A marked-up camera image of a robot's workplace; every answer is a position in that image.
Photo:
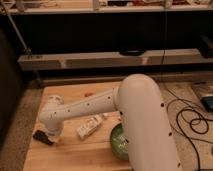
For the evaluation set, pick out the black round object on shelf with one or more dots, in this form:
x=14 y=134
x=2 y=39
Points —
x=132 y=52

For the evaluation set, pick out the white eraser block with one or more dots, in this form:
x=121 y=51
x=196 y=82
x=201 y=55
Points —
x=90 y=125

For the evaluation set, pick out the grey metal pole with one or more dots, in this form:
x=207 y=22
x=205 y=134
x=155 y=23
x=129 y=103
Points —
x=26 y=49

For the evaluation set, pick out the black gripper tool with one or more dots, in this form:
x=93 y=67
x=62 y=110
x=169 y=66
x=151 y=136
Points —
x=42 y=137

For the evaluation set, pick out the blue device on floor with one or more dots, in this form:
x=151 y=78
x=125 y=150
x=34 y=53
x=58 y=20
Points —
x=207 y=102

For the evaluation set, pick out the upper white shelf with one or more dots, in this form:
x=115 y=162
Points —
x=101 y=6

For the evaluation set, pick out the orange carrot toy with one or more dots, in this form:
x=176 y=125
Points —
x=87 y=94

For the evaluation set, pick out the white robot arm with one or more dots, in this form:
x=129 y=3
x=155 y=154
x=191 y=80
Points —
x=138 y=100

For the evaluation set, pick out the white shelf beam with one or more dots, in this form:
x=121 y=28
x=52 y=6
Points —
x=111 y=59

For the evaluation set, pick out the green patterned bowl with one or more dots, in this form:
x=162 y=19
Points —
x=118 y=143

